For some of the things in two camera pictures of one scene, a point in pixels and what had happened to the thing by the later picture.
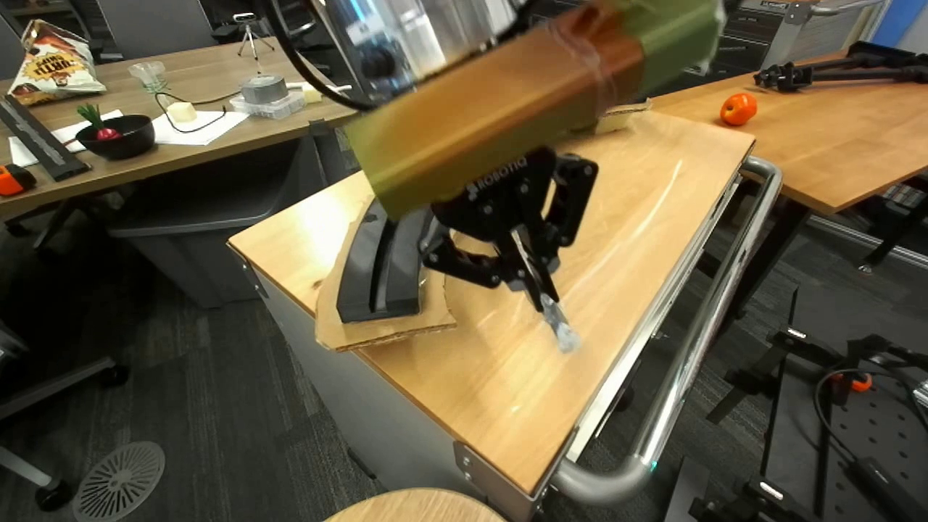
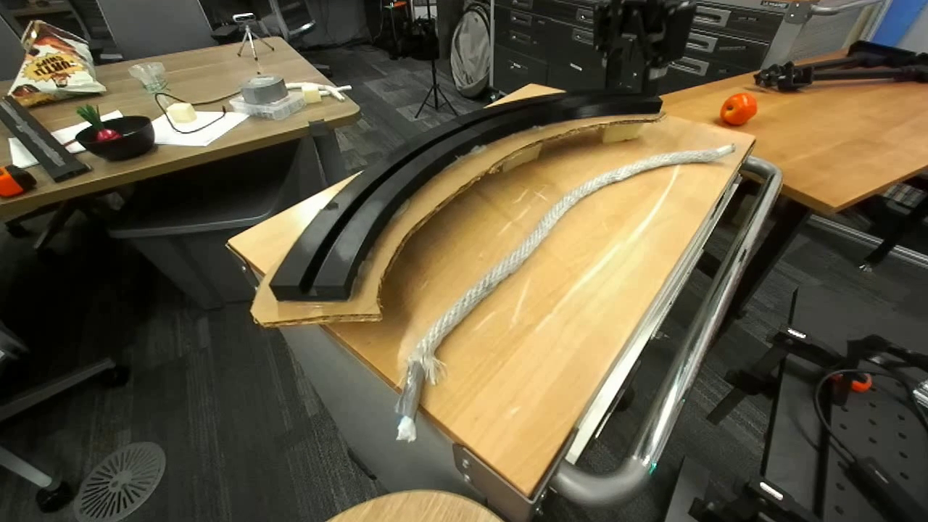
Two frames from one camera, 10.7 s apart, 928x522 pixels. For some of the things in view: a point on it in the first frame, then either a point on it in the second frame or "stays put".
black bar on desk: [50, 153] stays put
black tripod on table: [864, 59] stays put
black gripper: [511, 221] → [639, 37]
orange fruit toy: [739, 110] stays put
